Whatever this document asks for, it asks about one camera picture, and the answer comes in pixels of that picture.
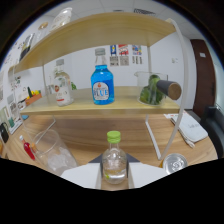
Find large glass bottle wooden lid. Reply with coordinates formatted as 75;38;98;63
36;21;49;41

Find wooden-handled muddler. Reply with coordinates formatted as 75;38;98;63
149;77;183;101

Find black pitcher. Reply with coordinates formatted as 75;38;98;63
0;122;10;144

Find brown door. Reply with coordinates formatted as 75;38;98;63
189;38;214;118

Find clear bottle with green cap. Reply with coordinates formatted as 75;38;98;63
101;130;128;185

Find yellow juice can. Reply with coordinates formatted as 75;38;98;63
159;152;189;175

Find black chair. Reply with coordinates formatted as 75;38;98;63
199;105;224;158

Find glass jar with limes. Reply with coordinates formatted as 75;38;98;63
134;70;169;107

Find clear bottle with red label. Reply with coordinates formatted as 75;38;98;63
53;58;74;107

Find wall posters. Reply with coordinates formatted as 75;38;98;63
109;44;143;67

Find orange basket with fruit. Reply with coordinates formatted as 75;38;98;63
24;87;43;107

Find clear glass with ice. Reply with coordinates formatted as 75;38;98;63
32;128;79;177

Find small red liquid bottle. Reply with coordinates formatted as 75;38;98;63
18;134;36;161

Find small blue liquid bottle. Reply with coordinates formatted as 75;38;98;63
90;48;116;106

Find white kitchen scale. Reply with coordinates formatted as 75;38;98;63
9;114;24;134

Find white-framed wooden two-tier shelf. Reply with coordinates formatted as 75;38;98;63
13;12;190;161

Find white notebook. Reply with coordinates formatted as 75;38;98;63
169;111;209;148

